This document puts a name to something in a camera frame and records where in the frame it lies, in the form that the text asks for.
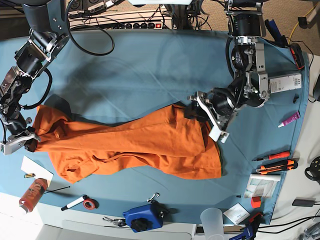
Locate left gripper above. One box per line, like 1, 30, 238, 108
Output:
184, 87, 237, 131

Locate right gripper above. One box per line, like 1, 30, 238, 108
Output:
3, 114, 41, 153

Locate orange t-shirt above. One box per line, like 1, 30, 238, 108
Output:
33, 104, 222, 184

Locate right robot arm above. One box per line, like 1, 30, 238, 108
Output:
0, 0, 69, 155

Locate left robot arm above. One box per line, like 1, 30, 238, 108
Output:
184, 0, 270, 130

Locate white paper card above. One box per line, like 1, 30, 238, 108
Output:
20, 156, 54, 187

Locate small AA battery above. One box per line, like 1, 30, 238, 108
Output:
24, 173, 36, 179

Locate red drink can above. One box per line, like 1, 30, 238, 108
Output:
19, 178, 48, 214

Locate white marker pen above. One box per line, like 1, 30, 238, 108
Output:
61, 195, 88, 211

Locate red tape roll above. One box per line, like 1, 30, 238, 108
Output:
83, 198, 99, 210

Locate teal tablecloth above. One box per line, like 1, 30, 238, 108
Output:
0, 29, 311, 225

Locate white power strip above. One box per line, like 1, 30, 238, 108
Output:
68, 10, 174, 30

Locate orange black screwdriver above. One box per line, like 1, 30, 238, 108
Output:
253, 151, 291, 162

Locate clear plastic packet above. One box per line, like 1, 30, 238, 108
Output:
244, 174, 281, 198

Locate purple glue tube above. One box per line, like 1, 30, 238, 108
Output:
277, 111, 301, 128

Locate black screw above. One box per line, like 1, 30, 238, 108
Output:
292, 94, 299, 104

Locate clear bit set case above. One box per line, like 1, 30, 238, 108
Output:
268, 73, 302, 94

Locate translucent plastic cup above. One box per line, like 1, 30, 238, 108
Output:
200, 207, 224, 240

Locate small orange block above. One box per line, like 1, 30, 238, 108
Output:
250, 196, 262, 209

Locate orange black utility knife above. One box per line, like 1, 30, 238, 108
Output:
255, 159, 298, 175

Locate white booklet card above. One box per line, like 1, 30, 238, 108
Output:
223, 203, 250, 225

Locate blue clamp device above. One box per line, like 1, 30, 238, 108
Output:
122, 201, 170, 233

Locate orange black tool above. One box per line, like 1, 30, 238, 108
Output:
289, 43, 305, 70

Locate blue bar clamp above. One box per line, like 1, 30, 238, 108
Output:
229, 212, 263, 240

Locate black round device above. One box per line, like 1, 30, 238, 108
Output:
304, 156, 320, 185

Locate black power adapter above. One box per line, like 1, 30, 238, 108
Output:
292, 198, 316, 208

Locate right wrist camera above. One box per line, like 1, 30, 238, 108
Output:
0, 140, 26, 156

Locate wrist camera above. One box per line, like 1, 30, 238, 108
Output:
0, 140, 26, 156
208, 126, 229, 144

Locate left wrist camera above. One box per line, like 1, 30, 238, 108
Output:
208, 126, 229, 144

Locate black cable tie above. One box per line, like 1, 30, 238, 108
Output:
44, 186, 71, 194

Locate blue black clamp handle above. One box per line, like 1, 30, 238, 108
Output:
264, 19, 289, 48

